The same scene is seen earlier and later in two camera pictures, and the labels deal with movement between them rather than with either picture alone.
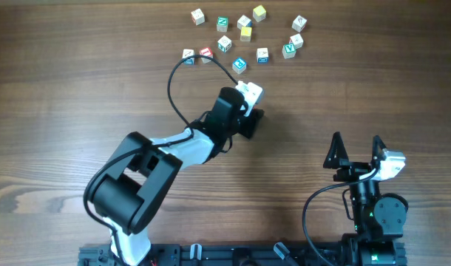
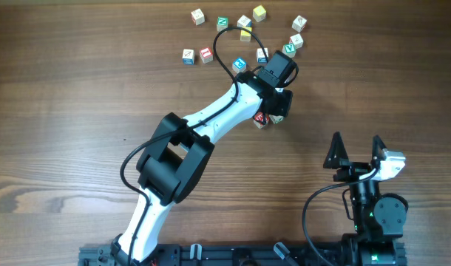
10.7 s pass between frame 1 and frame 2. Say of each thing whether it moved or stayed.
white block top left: stayed
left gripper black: moved
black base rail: stayed
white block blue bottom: stayed
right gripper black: stayed
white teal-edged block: moved
